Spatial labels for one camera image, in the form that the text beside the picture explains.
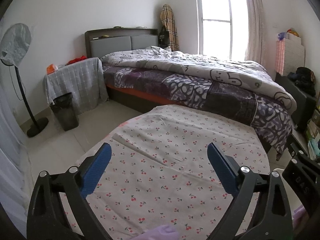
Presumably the grey checked covered nightstand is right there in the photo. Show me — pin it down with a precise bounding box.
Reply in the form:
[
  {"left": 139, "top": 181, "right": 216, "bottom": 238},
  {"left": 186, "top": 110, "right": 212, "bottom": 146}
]
[{"left": 44, "top": 57, "right": 108, "bottom": 114}]

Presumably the plaid coat on rack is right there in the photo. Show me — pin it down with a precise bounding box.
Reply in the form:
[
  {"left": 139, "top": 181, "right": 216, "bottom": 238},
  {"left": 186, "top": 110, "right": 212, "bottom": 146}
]
[{"left": 160, "top": 4, "right": 180, "bottom": 51}]

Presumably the standing fan with cover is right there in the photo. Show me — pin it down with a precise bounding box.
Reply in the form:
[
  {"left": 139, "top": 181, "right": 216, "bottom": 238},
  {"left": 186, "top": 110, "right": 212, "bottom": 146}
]
[{"left": 1, "top": 23, "right": 49, "bottom": 138}]

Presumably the patterned grey purple quilt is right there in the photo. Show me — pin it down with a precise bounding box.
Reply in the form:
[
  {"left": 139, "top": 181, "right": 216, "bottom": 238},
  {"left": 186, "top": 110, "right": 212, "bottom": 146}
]
[{"left": 101, "top": 46, "right": 297, "bottom": 156}]

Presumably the pink curtain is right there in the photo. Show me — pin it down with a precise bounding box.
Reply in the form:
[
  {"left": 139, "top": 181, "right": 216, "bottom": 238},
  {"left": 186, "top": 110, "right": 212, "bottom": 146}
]
[{"left": 245, "top": 0, "right": 266, "bottom": 64}]

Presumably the window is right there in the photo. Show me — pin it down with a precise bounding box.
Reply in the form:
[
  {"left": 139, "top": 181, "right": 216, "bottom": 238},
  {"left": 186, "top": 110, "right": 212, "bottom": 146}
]
[{"left": 197, "top": 0, "right": 248, "bottom": 61}]

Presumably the black trash bin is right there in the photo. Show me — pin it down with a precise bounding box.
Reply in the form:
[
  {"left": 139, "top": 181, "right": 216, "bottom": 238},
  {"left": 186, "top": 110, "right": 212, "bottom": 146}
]
[{"left": 50, "top": 92, "right": 79, "bottom": 131}]

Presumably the white pink storage cabinet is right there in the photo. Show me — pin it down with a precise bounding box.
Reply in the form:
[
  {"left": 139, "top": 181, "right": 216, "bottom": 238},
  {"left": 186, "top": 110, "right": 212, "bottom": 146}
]
[{"left": 276, "top": 28, "right": 305, "bottom": 76}]

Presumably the red cloth on nightstand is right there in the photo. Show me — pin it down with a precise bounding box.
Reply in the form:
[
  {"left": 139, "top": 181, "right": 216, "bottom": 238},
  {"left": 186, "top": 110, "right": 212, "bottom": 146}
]
[{"left": 66, "top": 56, "right": 87, "bottom": 65}]

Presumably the orange item on nightstand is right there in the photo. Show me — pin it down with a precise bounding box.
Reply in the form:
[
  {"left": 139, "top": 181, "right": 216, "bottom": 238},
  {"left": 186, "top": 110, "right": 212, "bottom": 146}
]
[{"left": 46, "top": 64, "right": 59, "bottom": 75}]

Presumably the purple gloved right hand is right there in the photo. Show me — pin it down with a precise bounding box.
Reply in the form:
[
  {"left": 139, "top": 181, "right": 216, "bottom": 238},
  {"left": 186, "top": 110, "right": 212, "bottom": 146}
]
[{"left": 292, "top": 205, "right": 306, "bottom": 228}]

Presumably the cherry print tablecloth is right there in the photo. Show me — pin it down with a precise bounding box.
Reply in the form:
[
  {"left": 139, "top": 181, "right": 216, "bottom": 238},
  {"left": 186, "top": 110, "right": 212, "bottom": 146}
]
[{"left": 58, "top": 104, "right": 272, "bottom": 240}]

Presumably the purple gloved left hand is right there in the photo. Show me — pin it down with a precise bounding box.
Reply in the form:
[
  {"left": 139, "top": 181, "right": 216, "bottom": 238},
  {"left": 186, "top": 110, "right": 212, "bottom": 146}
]
[{"left": 132, "top": 225, "right": 180, "bottom": 240}]

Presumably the black shelf with books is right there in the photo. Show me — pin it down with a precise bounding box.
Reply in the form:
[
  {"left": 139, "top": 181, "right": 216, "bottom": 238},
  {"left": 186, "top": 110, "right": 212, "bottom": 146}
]
[{"left": 274, "top": 72, "right": 320, "bottom": 160}]

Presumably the black clothes pile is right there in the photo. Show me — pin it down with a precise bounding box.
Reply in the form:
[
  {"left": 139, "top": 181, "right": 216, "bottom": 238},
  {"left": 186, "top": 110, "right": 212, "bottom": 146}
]
[{"left": 287, "top": 67, "right": 316, "bottom": 97}]

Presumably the black handbag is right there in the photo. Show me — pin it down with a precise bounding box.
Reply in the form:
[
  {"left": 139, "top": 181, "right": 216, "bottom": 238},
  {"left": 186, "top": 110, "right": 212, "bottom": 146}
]
[{"left": 158, "top": 26, "right": 170, "bottom": 48}]

